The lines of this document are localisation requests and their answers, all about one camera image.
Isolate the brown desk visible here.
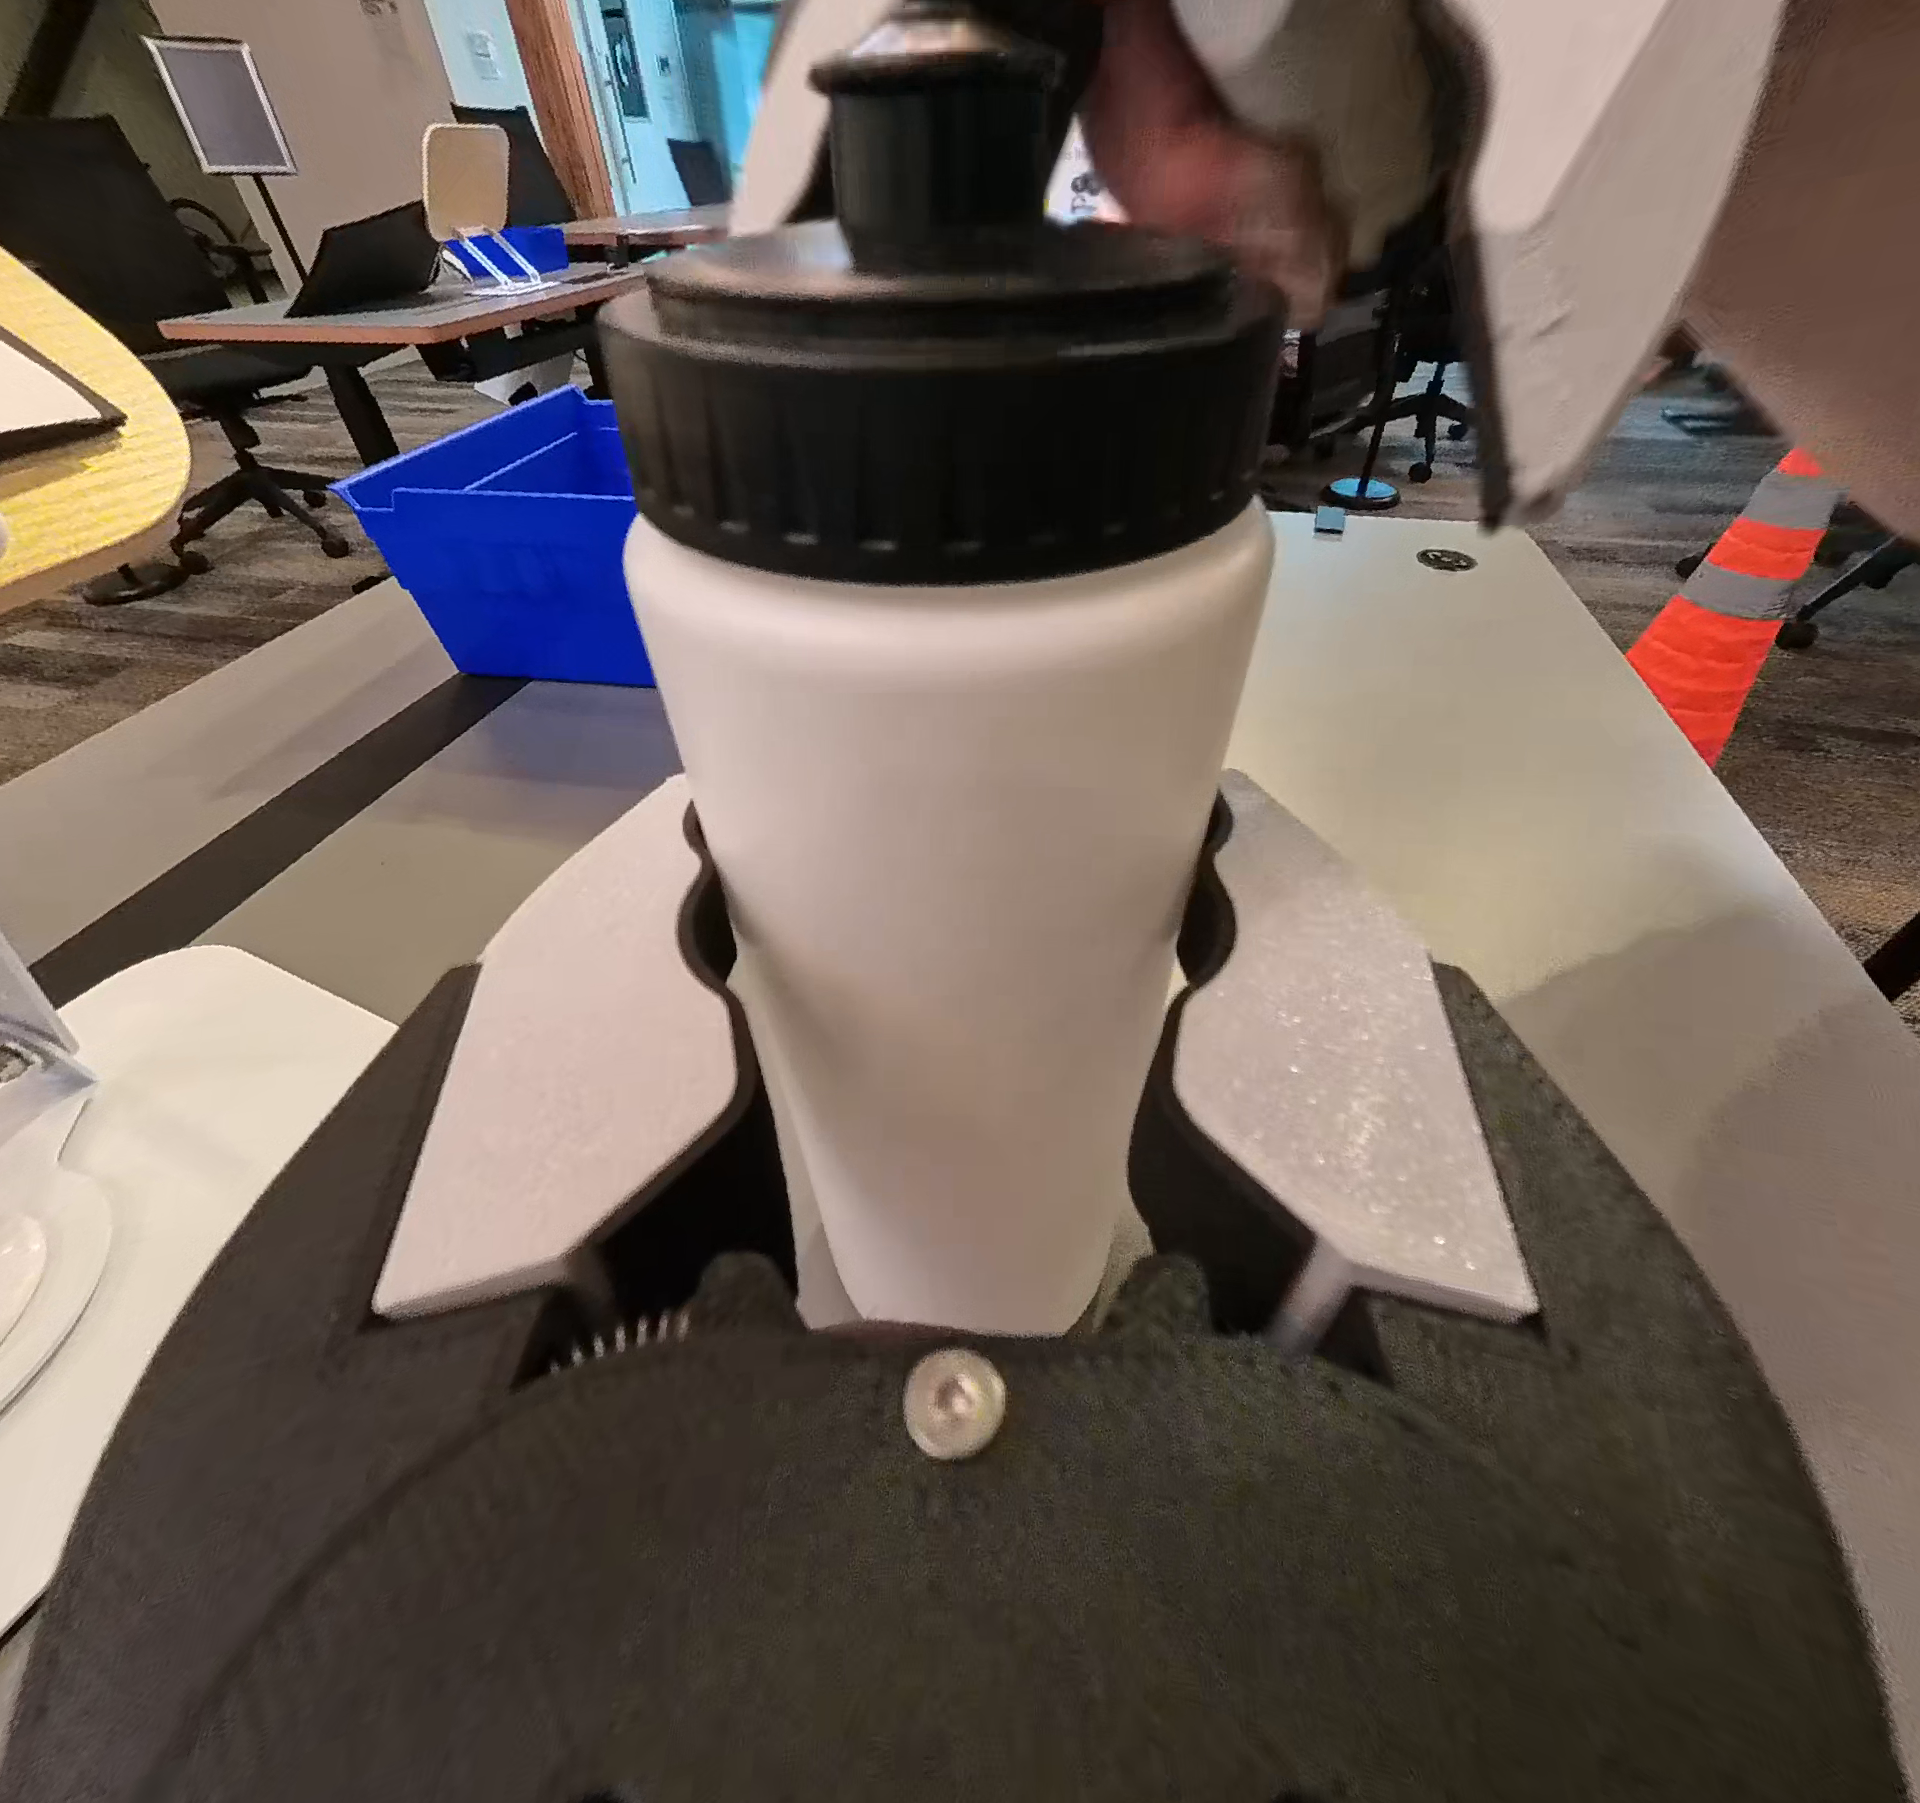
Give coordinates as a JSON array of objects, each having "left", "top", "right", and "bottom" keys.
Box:
[{"left": 157, "top": 266, "right": 645, "bottom": 470}]

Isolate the clear round stand foot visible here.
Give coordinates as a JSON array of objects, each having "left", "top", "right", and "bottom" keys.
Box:
[{"left": 0, "top": 1175, "right": 115, "bottom": 1414}]

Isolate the orange traffic cone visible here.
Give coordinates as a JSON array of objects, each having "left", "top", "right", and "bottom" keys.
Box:
[{"left": 1627, "top": 452, "right": 1838, "bottom": 772}]

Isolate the black bottle lid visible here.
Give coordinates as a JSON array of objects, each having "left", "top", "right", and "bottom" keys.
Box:
[{"left": 593, "top": 3, "right": 1293, "bottom": 589}]

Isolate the black floor stand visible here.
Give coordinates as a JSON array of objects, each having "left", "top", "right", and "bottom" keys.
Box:
[{"left": 1328, "top": 332, "right": 1405, "bottom": 511}]

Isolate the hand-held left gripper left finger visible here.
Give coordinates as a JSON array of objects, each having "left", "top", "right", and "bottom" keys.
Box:
[{"left": 371, "top": 784, "right": 800, "bottom": 1339}]

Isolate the person's right forearm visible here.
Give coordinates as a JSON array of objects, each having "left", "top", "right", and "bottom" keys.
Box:
[{"left": 1678, "top": 0, "right": 1920, "bottom": 545}]

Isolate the beige board on clear stand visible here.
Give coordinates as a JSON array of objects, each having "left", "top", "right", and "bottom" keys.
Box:
[{"left": 423, "top": 124, "right": 549, "bottom": 293}]

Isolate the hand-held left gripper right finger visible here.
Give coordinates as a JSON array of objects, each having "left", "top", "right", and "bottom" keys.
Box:
[{"left": 1122, "top": 770, "right": 1541, "bottom": 1352}]

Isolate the grey framed floor sign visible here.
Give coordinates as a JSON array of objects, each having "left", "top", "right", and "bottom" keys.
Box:
[{"left": 140, "top": 35, "right": 298, "bottom": 178}]

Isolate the black laptop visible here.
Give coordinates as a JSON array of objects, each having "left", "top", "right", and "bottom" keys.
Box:
[{"left": 284, "top": 202, "right": 441, "bottom": 321}]

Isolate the black tape strip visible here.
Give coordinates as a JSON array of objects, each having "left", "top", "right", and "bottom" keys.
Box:
[{"left": 29, "top": 676, "right": 528, "bottom": 1007}]

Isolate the white instruction sheet holder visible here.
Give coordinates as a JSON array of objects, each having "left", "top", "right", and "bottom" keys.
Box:
[{"left": 0, "top": 324, "right": 129, "bottom": 461}]

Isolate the blue plastic bin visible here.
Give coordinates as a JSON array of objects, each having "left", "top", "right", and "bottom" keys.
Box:
[
  {"left": 330, "top": 384, "right": 657, "bottom": 689},
  {"left": 450, "top": 224, "right": 571, "bottom": 282}
]

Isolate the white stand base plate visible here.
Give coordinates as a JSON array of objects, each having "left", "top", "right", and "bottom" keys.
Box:
[{"left": 0, "top": 945, "right": 398, "bottom": 1634}]

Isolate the metal stand bracket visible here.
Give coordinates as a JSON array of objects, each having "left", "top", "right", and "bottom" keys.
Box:
[{"left": 0, "top": 933, "right": 100, "bottom": 1183}]

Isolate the person's right hand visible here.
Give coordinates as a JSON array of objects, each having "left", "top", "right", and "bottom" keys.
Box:
[{"left": 1033, "top": 0, "right": 1346, "bottom": 323}]

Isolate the white plastic bottle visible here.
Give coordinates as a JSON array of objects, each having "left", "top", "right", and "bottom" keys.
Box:
[{"left": 621, "top": 498, "right": 1277, "bottom": 1339}]

